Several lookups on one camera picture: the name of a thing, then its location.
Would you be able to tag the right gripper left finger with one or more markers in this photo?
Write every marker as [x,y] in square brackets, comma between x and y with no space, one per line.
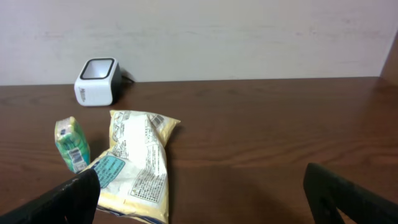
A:
[74,201]

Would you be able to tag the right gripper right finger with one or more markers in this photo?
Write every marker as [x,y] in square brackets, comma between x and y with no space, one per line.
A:
[328,194]

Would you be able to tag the teal Kleenex tissue pack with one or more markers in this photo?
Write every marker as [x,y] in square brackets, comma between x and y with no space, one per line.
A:
[72,144]

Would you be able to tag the cream yellow snack bag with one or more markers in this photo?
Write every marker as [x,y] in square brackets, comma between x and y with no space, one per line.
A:
[132,173]

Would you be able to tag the white barcode scanner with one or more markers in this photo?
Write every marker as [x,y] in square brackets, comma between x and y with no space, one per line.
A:
[99,82]

